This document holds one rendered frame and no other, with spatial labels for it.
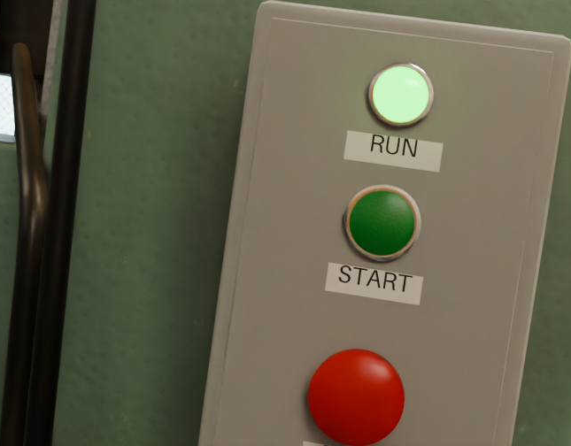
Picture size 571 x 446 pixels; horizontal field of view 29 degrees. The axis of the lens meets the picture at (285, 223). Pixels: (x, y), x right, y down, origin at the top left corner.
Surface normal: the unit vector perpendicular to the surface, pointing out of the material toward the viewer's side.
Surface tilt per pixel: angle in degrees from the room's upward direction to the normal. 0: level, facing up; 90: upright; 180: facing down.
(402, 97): 93
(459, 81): 90
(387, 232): 93
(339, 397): 90
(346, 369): 82
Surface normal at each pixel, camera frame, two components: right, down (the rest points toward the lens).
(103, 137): -0.15, 0.05
